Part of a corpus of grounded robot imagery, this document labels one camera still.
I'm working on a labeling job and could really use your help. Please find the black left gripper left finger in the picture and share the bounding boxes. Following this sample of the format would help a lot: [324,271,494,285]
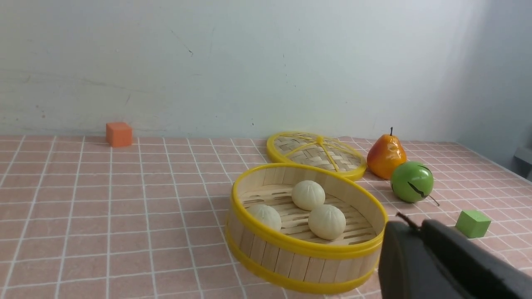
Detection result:
[378,213,462,299]

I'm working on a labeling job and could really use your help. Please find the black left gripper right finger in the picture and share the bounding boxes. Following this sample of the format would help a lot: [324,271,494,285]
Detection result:
[421,220,531,299]

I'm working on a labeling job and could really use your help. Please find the white steamed bun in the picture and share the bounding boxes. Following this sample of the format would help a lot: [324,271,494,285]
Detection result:
[246,204,282,231]
[291,180,326,211]
[308,204,347,240]

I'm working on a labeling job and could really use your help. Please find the bamboo steamer tray yellow rim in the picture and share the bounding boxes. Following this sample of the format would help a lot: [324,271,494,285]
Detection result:
[225,163,388,294]

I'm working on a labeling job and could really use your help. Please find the woven bamboo steamer lid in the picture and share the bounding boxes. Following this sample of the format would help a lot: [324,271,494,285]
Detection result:
[266,131,367,181]

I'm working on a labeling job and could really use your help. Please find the green foam cube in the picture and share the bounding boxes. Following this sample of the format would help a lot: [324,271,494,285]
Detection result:
[455,210,492,239]

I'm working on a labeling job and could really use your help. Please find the green toy watermelon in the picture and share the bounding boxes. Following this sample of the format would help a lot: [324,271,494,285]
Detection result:
[390,161,440,206]

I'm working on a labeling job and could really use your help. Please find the orange yellow toy pear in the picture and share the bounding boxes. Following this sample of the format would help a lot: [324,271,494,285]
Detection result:
[366,127,407,180]

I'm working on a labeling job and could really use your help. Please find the orange foam cube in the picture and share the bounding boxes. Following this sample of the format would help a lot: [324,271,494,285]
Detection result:
[105,122,133,147]

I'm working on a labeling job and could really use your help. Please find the pink grid tablecloth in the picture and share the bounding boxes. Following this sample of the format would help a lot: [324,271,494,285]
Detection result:
[0,135,532,299]

